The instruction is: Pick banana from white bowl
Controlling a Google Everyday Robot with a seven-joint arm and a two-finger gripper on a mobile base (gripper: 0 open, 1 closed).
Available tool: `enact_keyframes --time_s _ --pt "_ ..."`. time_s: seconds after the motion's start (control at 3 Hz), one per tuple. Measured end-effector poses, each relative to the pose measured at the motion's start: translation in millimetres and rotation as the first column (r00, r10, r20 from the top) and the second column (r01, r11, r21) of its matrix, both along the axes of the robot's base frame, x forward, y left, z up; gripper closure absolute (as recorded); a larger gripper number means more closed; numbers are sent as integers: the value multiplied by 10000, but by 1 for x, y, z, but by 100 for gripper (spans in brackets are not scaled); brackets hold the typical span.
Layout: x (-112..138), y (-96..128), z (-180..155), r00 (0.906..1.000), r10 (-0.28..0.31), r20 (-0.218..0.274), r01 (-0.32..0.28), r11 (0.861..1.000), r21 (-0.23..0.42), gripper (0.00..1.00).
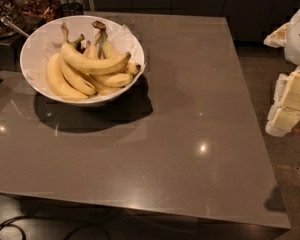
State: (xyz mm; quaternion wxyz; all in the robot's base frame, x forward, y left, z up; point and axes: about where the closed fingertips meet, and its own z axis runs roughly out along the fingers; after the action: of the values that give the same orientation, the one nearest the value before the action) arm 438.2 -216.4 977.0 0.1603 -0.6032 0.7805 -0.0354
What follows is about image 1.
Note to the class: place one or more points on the glass bowl of snacks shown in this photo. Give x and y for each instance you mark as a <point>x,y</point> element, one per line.
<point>5,10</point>

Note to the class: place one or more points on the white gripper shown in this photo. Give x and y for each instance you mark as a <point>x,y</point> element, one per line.
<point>298,39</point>

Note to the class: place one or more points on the metal spoon handle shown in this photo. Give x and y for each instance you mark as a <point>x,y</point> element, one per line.
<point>8,22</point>

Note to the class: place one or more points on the white ceramic bowl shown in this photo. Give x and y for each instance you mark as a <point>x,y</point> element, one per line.
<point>33,55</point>

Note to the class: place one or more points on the small banana with black tip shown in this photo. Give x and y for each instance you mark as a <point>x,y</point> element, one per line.
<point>132,68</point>

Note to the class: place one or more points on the back green-stemmed banana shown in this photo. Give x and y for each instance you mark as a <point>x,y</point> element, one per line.
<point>107,48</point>

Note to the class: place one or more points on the right short yellow banana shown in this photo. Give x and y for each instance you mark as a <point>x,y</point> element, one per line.
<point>114,80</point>

